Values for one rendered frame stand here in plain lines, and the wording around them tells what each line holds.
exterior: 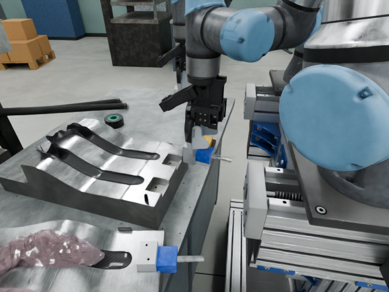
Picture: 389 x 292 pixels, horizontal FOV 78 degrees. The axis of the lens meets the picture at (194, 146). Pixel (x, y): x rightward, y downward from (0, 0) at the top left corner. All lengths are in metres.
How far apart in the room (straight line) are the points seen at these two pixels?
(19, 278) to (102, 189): 0.24
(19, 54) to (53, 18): 2.61
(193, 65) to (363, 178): 0.36
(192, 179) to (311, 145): 0.53
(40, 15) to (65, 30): 0.64
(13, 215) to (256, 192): 0.65
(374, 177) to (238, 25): 0.30
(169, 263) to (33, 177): 0.44
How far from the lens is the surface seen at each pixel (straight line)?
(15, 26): 5.53
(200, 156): 0.64
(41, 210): 0.80
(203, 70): 0.51
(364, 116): 0.25
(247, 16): 0.41
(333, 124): 0.27
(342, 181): 0.45
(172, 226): 0.65
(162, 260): 0.53
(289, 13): 0.50
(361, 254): 0.58
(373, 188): 0.45
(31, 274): 0.56
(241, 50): 0.40
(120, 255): 0.57
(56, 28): 7.80
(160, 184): 0.67
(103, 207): 0.68
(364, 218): 0.44
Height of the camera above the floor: 1.32
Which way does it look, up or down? 35 degrees down
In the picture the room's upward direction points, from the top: straight up
